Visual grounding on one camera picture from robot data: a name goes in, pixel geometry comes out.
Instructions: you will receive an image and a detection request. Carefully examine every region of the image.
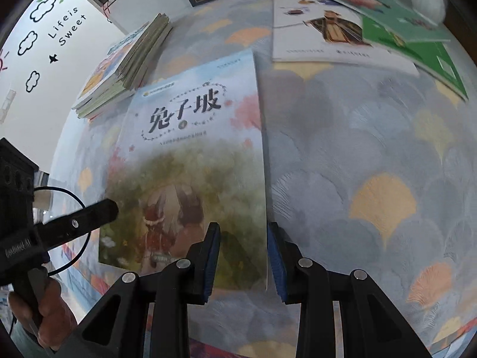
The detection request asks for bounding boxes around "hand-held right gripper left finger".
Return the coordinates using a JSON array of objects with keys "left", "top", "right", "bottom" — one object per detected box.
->
[{"left": 56, "top": 222, "right": 222, "bottom": 358}]

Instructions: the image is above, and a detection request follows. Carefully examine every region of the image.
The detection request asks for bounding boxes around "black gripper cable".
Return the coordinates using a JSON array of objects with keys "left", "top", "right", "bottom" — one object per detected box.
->
[{"left": 33, "top": 186, "right": 91, "bottom": 274}]

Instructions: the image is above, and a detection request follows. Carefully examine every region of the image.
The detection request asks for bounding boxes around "white ceramic vase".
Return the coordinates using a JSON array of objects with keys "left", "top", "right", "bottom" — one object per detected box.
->
[{"left": 410, "top": 0, "right": 448, "bottom": 23}]

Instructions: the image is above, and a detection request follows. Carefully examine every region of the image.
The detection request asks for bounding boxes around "white wall switch panel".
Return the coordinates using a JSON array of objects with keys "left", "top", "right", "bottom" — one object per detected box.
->
[{"left": 0, "top": 89, "right": 17, "bottom": 122}]

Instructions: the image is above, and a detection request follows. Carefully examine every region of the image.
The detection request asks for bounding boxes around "red string ornament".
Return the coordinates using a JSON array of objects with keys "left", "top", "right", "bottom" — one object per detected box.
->
[{"left": 100, "top": 0, "right": 138, "bottom": 23}]

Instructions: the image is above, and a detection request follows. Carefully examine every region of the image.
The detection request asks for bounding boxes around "person's left forearm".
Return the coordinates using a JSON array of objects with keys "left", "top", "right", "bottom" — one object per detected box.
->
[{"left": 9, "top": 322, "right": 56, "bottom": 358}]

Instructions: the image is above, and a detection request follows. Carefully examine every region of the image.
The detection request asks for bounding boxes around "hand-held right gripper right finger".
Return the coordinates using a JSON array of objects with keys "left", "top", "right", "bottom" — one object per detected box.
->
[{"left": 266, "top": 222, "right": 433, "bottom": 358}]

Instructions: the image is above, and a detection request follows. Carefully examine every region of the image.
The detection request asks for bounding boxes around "white book dark robed figure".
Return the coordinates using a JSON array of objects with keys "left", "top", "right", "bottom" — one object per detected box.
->
[{"left": 271, "top": 0, "right": 420, "bottom": 77}]

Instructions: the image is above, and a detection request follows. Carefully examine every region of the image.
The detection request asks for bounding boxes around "dark green paperback book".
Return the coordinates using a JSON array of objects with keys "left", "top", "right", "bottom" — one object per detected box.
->
[{"left": 362, "top": 15, "right": 469, "bottom": 102}]

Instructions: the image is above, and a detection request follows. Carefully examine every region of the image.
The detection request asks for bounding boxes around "white bookshelf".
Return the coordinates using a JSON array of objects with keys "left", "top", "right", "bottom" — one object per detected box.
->
[{"left": 61, "top": 0, "right": 198, "bottom": 36}]

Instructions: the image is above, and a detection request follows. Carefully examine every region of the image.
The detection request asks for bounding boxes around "person's left hand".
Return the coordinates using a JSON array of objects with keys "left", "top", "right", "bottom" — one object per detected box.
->
[{"left": 7, "top": 278, "right": 79, "bottom": 351}]

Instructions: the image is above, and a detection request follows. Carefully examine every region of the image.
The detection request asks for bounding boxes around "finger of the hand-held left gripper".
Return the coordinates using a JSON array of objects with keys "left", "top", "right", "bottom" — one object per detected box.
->
[{"left": 37, "top": 198, "right": 119, "bottom": 249}]

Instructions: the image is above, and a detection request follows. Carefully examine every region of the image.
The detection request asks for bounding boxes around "stack of thin books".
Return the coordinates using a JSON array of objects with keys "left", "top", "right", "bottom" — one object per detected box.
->
[{"left": 72, "top": 12, "right": 174, "bottom": 119}]

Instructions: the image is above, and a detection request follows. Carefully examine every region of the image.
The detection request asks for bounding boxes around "pastel watercolor cover book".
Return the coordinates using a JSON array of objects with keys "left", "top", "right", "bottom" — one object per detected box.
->
[{"left": 97, "top": 48, "right": 269, "bottom": 292}]

